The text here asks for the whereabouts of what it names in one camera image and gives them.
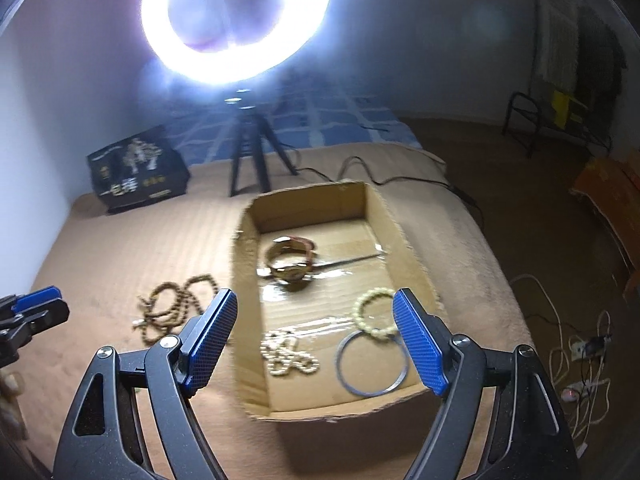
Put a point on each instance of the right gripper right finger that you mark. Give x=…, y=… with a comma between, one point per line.
x=528, y=437

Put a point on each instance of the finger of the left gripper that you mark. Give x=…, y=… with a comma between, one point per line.
x=36, y=299
x=17, y=329

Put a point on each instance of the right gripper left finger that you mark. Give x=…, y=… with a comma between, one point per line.
x=102, y=436

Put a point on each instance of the dark thin bangle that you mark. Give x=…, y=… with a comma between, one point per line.
x=367, y=367

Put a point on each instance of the left gloved hand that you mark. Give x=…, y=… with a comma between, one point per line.
x=12, y=386

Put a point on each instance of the black snack bag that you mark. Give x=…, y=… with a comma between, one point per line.
x=138, y=171

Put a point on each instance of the orange box on floor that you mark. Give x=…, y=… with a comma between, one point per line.
x=613, y=188

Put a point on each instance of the cardboard box tray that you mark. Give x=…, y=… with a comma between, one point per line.
x=286, y=335

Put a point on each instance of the black tripod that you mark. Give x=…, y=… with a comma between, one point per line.
x=249, y=129

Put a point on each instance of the black metal rack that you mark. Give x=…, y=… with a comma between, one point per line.
x=560, y=114

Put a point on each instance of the blue patterned bedding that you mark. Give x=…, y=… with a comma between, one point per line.
x=307, y=112

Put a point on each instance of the white ring light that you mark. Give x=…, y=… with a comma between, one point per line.
x=220, y=42

